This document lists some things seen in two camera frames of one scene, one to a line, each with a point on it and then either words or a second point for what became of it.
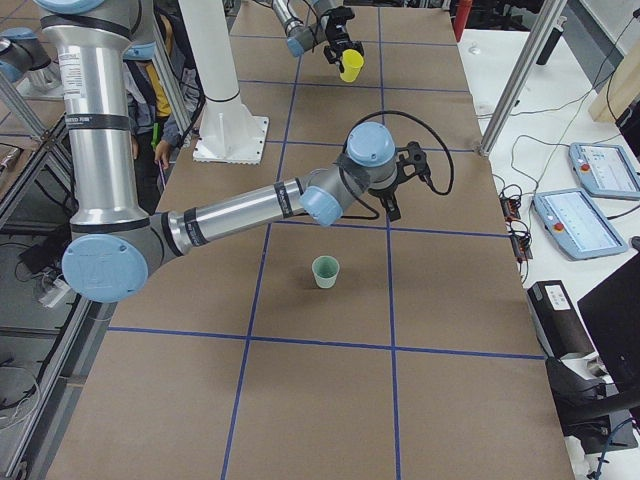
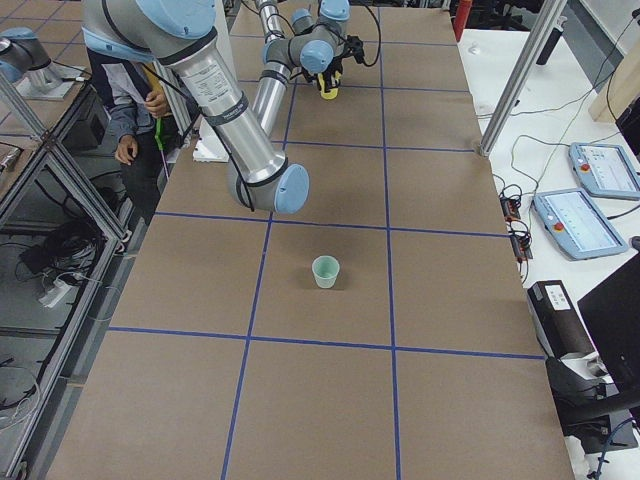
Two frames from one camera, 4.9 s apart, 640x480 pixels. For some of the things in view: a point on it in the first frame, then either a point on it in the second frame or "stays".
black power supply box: (557, 322) stays
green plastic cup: (325, 269) stays
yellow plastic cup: (352, 62) -> (331, 94)
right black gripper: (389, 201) -> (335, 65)
